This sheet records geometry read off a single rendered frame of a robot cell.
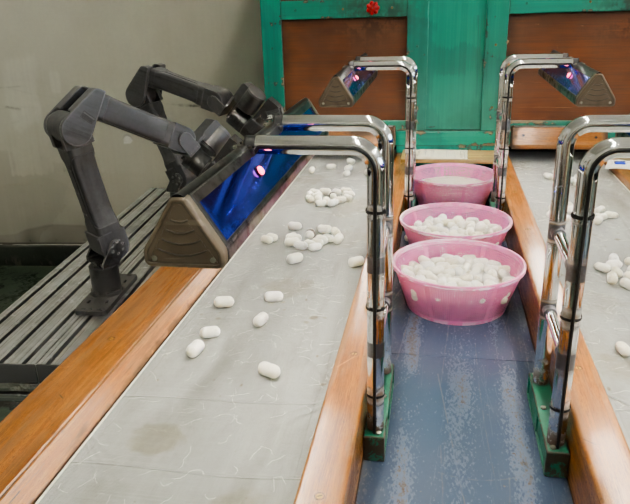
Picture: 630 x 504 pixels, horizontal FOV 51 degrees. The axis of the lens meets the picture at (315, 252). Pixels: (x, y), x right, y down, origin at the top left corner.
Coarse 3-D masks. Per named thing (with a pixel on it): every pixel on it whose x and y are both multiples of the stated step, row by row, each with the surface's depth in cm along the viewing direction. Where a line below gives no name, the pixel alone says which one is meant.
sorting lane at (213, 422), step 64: (256, 256) 148; (320, 256) 147; (192, 320) 119; (320, 320) 118; (192, 384) 99; (256, 384) 99; (320, 384) 98; (128, 448) 86; (192, 448) 85; (256, 448) 85
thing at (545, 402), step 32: (576, 128) 87; (608, 128) 86; (608, 160) 74; (576, 192) 76; (576, 224) 77; (576, 256) 78; (544, 288) 96; (576, 288) 79; (544, 320) 97; (576, 320) 80; (544, 352) 99; (544, 384) 101; (544, 416) 94; (544, 448) 89
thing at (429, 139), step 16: (400, 144) 230; (416, 144) 229; (432, 144) 228; (448, 144) 227; (464, 144) 226; (480, 144) 225; (512, 160) 226; (528, 160) 225; (544, 160) 224; (576, 160) 223; (432, 176) 232
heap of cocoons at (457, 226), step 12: (444, 216) 170; (456, 216) 170; (420, 228) 162; (432, 228) 162; (444, 228) 161; (456, 228) 162; (468, 228) 161; (480, 228) 162; (492, 228) 161; (504, 240) 159
